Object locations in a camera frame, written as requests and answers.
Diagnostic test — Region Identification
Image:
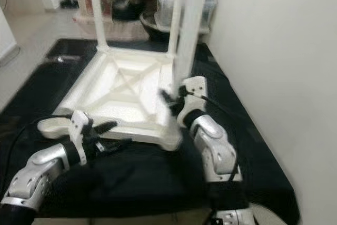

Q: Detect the black tablecloth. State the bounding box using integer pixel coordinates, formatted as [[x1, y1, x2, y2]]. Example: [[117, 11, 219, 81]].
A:
[[0, 38, 301, 221]]

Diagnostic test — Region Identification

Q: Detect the clear tape strip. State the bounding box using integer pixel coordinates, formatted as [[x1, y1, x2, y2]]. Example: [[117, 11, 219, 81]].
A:
[[61, 55, 86, 64]]

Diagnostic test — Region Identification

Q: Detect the white plastic table leg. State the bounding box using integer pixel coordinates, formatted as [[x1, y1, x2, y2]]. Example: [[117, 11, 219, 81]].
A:
[[166, 0, 186, 58], [172, 0, 211, 98], [87, 0, 110, 53]]

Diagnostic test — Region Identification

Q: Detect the beige cloth covered bench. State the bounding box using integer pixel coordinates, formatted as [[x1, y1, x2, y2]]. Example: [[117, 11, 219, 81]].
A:
[[74, 13, 148, 41]]

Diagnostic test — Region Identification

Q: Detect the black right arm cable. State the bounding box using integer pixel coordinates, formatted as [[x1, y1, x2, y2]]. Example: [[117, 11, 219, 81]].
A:
[[199, 95, 241, 184]]

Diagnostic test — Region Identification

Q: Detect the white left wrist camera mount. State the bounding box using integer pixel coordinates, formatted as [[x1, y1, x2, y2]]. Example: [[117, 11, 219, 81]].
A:
[[70, 110, 96, 165]]

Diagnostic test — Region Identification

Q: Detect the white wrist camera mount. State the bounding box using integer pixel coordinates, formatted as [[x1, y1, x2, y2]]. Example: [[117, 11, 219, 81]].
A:
[[182, 76, 209, 128], [70, 110, 96, 165]]

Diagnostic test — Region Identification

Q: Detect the long black wall cable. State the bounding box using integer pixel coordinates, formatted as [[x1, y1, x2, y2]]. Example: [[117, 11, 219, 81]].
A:
[[3, 46, 23, 66]]

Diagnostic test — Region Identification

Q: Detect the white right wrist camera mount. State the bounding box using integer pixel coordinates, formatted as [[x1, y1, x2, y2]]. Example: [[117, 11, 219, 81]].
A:
[[182, 76, 209, 128]]

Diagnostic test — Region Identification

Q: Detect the white plastic children table top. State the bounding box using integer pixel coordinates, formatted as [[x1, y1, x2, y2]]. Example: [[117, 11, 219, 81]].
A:
[[38, 48, 183, 152]]

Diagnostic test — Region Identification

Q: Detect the clear plastic container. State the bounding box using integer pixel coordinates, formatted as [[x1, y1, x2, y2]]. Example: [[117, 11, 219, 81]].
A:
[[154, 0, 216, 28]]

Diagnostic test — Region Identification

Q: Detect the black wok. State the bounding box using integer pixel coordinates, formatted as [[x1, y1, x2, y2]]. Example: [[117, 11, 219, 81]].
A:
[[140, 13, 206, 42]]

